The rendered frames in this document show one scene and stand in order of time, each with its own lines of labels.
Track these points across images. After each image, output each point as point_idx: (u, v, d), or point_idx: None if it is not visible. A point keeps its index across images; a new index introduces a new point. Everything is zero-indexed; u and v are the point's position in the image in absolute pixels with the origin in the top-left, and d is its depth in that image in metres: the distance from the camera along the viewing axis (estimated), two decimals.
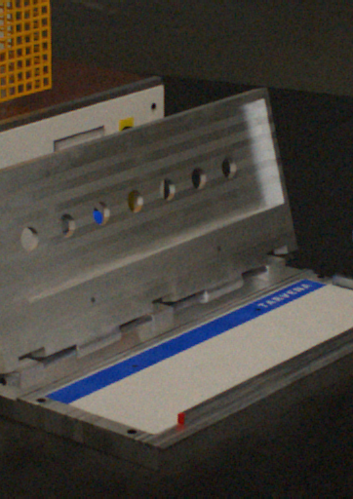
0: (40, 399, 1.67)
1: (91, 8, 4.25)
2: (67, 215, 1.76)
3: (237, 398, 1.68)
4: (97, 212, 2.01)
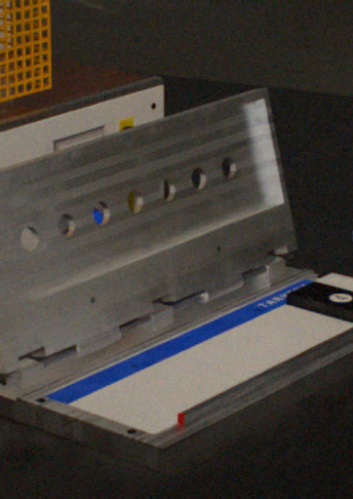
0: (40, 399, 1.67)
1: (91, 8, 4.25)
2: (67, 215, 1.76)
3: (237, 398, 1.68)
4: (97, 212, 2.01)
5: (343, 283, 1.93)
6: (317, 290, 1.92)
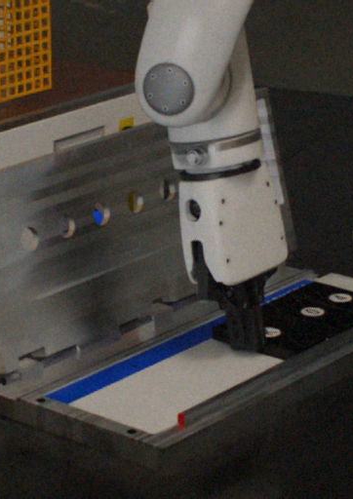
0: (40, 399, 1.67)
1: (91, 8, 4.25)
2: (67, 215, 1.76)
3: (237, 398, 1.68)
4: (97, 212, 2.01)
5: (343, 283, 1.93)
6: (316, 289, 1.92)
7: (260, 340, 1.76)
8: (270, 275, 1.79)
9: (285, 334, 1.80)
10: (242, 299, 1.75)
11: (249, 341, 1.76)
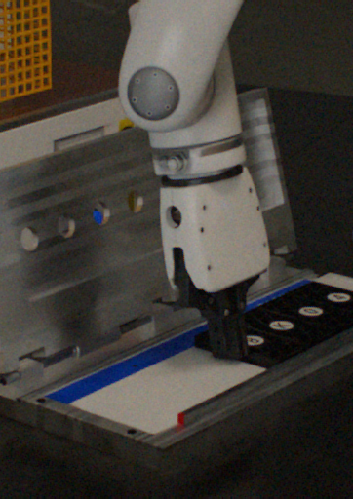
0: (40, 399, 1.67)
1: (91, 8, 4.25)
2: (67, 215, 1.76)
3: (237, 398, 1.68)
4: (97, 212, 2.01)
5: (341, 283, 1.93)
6: (315, 289, 1.92)
7: (242, 348, 1.75)
8: (253, 282, 1.77)
9: (297, 327, 1.81)
10: (223, 306, 1.73)
11: (230, 349, 1.74)
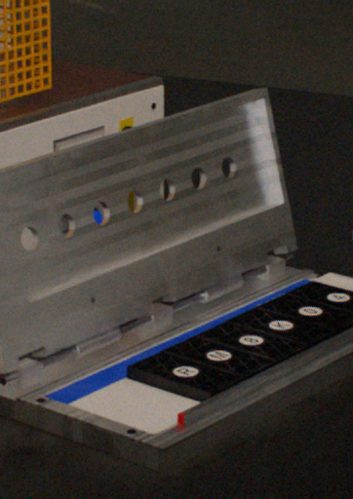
0: (40, 399, 1.67)
1: (91, 8, 4.25)
2: (67, 215, 1.76)
3: (237, 398, 1.68)
4: (97, 212, 2.01)
5: (341, 283, 1.93)
6: (315, 289, 1.92)
7: None
8: None
9: (296, 327, 1.81)
10: None
11: None
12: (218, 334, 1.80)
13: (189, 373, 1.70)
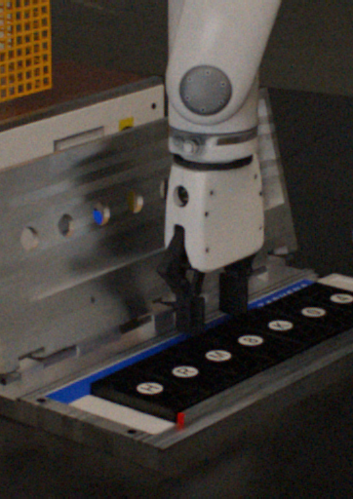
0: (40, 399, 1.67)
1: (91, 8, 4.25)
2: (67, 215, 1.76)
3: (237, 398, 1.68)
4: (97, 212, 2.01)
5: (345, 284, 1.93)
6: (318, 290, 1.92)
7: (242, 311, 1.85)
8: None
9: (296, 327, 1.81)
10: (197, 287, 1.79)
11: (194, 326, 1.81)
12: (217, 334, 1.80)
13: (188, 373, 1.70)
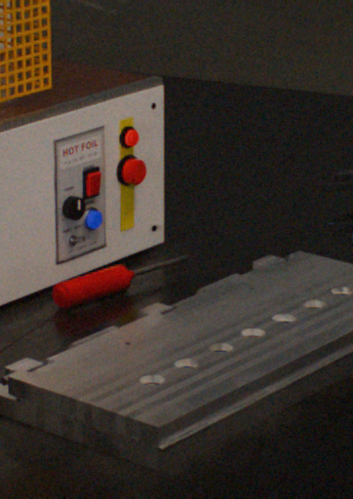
0: None
1: (91, 8, 4.25)
2: (199, 366, 1.71)
3: None
4: (97, 212, 2.01)
5: None
6: None
7: (333, 220, 1.67)
8: None
9: None
10: None
11: (333, 182, 1.66)
12: None
13: None
